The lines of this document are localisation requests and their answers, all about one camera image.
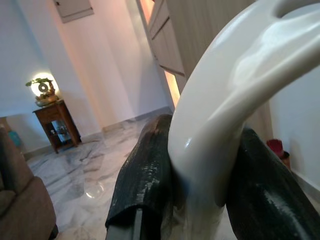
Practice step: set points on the red bristle brush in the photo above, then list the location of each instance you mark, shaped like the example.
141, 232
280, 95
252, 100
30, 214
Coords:
275, 147

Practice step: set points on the beige panelled door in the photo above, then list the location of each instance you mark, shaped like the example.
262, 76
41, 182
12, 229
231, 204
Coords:
166, 42

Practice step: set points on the brown fabric sofa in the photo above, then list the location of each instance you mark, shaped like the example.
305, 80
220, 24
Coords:
22, 200

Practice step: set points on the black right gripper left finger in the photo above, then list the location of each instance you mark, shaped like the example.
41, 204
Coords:
142, 180

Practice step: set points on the grey wall panel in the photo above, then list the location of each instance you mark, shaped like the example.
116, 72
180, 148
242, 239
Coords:
75, 8

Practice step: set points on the bonsai ornament with round light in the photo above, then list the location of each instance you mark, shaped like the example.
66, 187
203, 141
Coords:
43, 88

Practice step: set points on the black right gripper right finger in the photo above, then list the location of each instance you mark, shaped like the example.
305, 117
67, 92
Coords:
265, 197

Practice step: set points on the brown wooden side table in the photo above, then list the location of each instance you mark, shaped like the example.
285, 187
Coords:
55, 112

